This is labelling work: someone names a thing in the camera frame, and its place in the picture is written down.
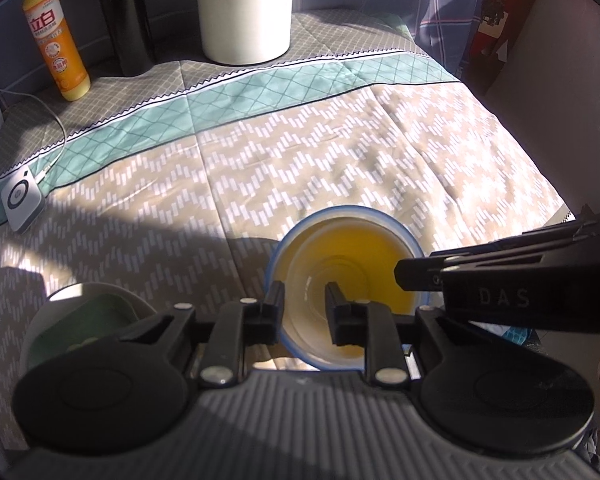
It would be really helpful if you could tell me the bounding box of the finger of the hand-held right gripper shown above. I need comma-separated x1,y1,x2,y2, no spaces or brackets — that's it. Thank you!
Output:
430,204,600,263
394,254,544,292

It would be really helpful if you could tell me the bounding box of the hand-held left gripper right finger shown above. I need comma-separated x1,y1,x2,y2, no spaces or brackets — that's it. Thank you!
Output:
325,282,485,389

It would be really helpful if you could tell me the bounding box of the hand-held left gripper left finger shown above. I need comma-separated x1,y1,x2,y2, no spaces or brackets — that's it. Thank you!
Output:
122,280,287,389

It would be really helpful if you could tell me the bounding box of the yellow bowl with blue rim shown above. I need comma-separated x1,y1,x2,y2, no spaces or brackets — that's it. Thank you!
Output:
269,205,426,373

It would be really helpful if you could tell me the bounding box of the yellow plastic bowl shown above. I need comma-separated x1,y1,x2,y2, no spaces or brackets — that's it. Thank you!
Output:
275,210,423,368

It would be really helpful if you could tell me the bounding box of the green bowl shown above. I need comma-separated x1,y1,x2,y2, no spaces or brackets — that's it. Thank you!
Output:
19,282,156,376

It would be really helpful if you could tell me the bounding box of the blue patterned item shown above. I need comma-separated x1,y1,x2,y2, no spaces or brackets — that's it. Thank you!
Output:
472,322,531,346

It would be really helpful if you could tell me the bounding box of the white panel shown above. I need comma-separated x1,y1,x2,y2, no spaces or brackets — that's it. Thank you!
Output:
485,0,600,221

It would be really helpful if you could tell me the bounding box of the patterned beige teal cloth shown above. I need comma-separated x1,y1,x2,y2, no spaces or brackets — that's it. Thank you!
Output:
0,10,581,461

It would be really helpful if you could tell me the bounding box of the red cardboard box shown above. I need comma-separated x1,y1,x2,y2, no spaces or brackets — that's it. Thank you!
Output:
467,0,541,96

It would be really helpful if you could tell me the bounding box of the white square charger device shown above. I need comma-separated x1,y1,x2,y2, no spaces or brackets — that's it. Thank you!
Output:
0,170,46,233

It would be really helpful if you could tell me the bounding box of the white cylindrical container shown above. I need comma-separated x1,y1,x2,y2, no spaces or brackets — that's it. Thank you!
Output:
194,0,296,66

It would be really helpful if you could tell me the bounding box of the black bottle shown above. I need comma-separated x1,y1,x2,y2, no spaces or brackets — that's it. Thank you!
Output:
91,0,156,77

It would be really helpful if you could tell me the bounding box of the orange detergent bottle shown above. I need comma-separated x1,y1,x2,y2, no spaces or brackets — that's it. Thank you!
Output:
21,0,91,102

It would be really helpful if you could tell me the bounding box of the white cable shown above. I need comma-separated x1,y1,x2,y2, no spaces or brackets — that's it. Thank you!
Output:
0,89,67,186

